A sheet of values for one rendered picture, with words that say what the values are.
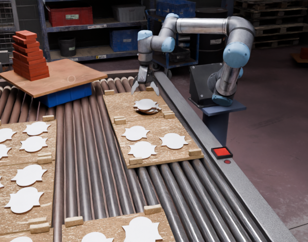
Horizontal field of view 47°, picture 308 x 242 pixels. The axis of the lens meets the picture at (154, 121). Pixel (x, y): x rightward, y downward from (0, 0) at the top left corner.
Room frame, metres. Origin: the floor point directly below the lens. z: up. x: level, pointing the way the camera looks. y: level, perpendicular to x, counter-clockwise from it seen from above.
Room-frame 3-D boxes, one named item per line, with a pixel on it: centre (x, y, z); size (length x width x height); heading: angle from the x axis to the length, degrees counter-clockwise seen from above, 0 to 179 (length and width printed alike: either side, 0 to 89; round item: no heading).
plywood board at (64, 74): (2.14, 0.65, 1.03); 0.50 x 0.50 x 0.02; 43
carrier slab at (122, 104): (1.89, 0.10, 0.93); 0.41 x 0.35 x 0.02; 14
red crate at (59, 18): (5.85, 1.36, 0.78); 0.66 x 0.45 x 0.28; 111
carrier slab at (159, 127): (1.49, 0.00, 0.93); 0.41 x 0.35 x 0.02; 15
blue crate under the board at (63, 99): (2.08, 0.61, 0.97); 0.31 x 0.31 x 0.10; 43
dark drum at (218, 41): (5.71, -0.87, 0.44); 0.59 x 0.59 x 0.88
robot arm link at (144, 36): (1.82, 0.04, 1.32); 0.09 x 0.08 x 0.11; 66
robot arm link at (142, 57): (1.83, 0.05, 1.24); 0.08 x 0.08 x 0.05
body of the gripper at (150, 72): (1.83, 0.05, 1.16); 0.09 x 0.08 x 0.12; 174
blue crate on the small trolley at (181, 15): (5.27, -0.31, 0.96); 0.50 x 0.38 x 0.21; 36
